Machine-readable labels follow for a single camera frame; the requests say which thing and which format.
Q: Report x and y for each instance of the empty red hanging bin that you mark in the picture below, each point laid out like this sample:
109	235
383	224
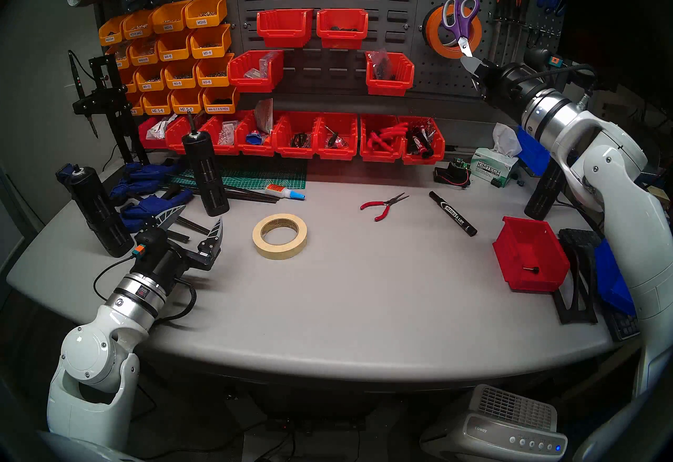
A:
284	38

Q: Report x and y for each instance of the black hanging hook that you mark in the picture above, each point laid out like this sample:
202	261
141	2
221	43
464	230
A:
531	40

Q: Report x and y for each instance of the green cutting mat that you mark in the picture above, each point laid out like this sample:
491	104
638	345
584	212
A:
268	177

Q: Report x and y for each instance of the white glue tube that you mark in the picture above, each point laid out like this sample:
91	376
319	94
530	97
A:
281	191

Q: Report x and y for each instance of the yellow parts bin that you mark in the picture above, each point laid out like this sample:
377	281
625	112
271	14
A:
122	59
130	83
136	108

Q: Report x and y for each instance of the red bin with paper manual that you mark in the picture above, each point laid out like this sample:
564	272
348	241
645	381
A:
255	150

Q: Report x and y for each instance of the black soldering iron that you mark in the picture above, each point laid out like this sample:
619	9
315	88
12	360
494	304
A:
79	82

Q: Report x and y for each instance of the yellow bin M3-12 label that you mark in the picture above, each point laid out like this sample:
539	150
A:
148	83

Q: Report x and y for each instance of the clear bag of black parts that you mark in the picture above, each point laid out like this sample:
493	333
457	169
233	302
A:
383	67

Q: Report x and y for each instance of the metal tool holder rail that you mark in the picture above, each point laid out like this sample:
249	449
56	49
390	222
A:
541	31

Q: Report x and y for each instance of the blue plastic bin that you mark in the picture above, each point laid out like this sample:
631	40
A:
615	277
531	151

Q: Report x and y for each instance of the yellow bin M3-6 label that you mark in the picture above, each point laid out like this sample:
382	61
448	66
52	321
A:
207	80

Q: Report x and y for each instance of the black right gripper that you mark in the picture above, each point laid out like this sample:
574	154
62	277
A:
507	85

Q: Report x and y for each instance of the black power strip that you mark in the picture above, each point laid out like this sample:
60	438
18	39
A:
320	427

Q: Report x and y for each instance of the white tissue sheet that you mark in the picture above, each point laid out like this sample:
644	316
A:
505	137

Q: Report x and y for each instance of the Kimtech tissue box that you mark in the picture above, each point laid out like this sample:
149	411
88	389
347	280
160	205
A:
491	166

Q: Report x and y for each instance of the red bin with clear box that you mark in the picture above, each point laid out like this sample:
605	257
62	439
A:
252	83

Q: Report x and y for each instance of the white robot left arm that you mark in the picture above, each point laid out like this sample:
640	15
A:
92	356

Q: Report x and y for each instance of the red bin with red pliers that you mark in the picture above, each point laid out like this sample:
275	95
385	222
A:
381	156

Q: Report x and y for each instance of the dark monitor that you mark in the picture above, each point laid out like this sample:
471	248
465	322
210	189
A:
615	3

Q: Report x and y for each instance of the red bin with black bolt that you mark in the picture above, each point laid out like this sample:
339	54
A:
531	261

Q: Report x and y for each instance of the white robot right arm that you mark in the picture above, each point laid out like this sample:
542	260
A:
620	193

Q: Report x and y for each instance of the thin black flat bar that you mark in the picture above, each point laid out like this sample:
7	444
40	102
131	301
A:
236	194

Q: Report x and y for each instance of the yellow bin M3X6X4 label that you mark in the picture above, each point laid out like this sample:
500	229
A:
110	37

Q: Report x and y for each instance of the black keyboard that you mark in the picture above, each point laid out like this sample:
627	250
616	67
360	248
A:
623	327

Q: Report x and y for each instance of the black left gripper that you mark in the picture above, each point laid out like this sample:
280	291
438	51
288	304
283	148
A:
171	269

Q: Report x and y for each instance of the red bin with markers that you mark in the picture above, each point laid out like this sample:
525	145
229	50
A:
420	158

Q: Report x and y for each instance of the red bin with crumpled paper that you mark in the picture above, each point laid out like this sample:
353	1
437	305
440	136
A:
150	143

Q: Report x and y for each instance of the red bin with black parts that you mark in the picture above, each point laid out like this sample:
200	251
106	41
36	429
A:
342	40

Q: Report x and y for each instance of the red black marker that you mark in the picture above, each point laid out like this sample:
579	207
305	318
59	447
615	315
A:
420	143

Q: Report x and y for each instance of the yellow bin M2.5-5 label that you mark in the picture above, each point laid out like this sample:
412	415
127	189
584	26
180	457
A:
186	108

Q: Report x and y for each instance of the folded paper manual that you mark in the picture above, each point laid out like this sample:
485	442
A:
264	116

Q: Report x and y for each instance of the yellow bin M2.5-6 label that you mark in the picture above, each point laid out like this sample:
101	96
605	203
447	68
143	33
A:
156	109

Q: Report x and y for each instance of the clear plastic box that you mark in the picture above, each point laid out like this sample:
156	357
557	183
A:
265	67

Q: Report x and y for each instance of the black bin stand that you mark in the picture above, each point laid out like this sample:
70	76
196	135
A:
578	277

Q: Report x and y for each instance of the black metal bar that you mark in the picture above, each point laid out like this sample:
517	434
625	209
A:
192	226

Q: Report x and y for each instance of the white air purifier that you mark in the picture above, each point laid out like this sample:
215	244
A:
489	432

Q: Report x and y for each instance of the black screwdriver bit holder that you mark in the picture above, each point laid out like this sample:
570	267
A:
100	214
544	195
207	177

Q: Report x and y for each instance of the yellow bin M3X8 BAD label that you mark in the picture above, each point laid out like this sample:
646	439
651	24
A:
136	31

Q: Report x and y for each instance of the yellow bin M3-8 label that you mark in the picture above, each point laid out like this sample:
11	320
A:
179	81

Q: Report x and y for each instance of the yellow bin M4X4X6 label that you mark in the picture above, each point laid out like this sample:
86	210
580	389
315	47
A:
143	57

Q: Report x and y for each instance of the red bin with parts bag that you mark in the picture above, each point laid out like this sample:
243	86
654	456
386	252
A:
391	86

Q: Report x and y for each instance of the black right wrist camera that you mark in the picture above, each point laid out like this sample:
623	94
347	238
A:
539	57

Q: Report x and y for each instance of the red bin with small tools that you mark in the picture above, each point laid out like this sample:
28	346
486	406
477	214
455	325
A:
297	152
336	153

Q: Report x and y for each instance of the yellow bin M3-4 label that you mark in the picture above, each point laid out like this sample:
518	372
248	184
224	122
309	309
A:
209	51

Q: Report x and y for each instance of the beige masking tape roll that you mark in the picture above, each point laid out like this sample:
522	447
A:
265	248

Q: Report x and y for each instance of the black permanent marker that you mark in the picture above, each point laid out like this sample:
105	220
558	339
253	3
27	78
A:
455	214

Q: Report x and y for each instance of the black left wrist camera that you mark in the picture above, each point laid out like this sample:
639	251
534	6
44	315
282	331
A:
155	243

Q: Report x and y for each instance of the black soldering stand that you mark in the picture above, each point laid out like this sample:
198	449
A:
108	98

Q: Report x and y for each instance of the yellow bin M4-0.7X6 HEX label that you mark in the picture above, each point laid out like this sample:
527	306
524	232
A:
220	108

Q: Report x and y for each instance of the yellow bin M3X6 label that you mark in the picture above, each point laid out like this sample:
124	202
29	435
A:
205	20

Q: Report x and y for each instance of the small blue cap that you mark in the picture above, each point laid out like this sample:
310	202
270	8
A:
254	139

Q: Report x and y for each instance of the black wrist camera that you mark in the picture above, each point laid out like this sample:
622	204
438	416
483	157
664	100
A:
155	243
539	57

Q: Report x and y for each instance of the blue bar clamp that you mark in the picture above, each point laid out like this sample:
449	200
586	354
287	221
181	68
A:
142	174
150	206

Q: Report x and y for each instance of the yellow bin M4-6 label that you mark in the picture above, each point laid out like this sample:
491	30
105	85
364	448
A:
169	53

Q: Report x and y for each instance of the orange tape roll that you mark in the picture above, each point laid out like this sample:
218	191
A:
439	48

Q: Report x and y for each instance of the black tape roll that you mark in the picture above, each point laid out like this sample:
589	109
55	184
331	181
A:
424	27

